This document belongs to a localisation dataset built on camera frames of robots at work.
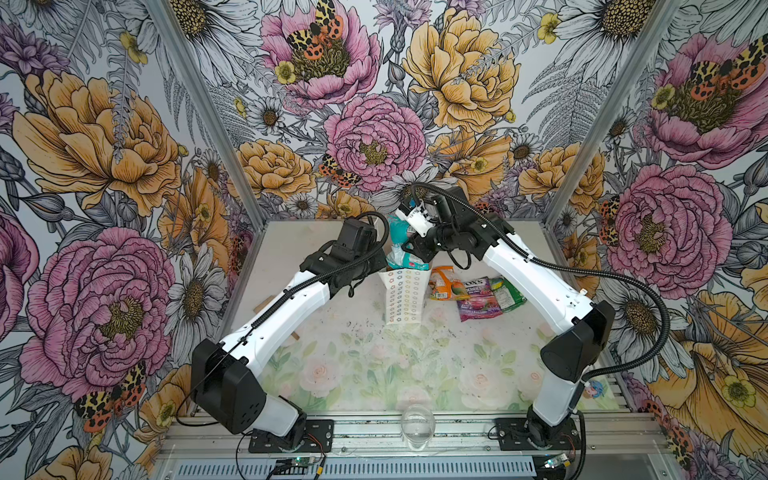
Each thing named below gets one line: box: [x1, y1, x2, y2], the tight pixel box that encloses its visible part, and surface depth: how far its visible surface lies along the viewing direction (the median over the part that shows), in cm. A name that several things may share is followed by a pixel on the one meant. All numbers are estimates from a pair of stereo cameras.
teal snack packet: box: [386, 214, 431, 271], surface depth 78 cm
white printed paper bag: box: [378, 268, 432, 325], surface depth 83 cm
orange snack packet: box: [428, 266, 471, 302], surface depth 99 cm
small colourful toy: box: [583, 380, 606, 399], surface depth 78 cm
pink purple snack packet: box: [456, 276, 503, 322], surface depth 96 cm
